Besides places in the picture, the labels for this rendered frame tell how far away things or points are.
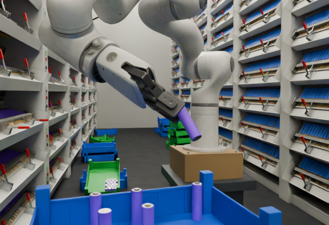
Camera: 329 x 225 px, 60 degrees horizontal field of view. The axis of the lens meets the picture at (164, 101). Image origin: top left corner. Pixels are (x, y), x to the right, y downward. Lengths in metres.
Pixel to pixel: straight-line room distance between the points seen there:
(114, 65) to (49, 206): 0.24
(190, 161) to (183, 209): 0.58
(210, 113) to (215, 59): 0.22
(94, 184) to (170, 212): 1.38
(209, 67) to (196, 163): 0.39
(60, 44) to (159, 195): 0.33
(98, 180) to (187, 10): 1.33
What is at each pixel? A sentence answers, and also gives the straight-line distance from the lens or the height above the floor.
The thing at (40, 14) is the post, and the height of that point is 1.00.
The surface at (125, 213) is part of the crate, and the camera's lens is 0.53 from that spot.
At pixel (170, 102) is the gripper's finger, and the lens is 0.46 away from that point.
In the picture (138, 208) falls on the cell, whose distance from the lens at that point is 0.49.
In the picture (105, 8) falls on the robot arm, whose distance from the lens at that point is 0.68.
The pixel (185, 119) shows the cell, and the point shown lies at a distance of 0.46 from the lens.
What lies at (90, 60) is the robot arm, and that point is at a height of 0.68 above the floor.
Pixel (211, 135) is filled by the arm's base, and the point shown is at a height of 0.45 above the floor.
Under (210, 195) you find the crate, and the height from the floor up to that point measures 0.44.
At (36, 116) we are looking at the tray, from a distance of 1.51.
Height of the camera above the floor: 0.63
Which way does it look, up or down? 2 degrees down
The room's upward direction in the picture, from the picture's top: straight up
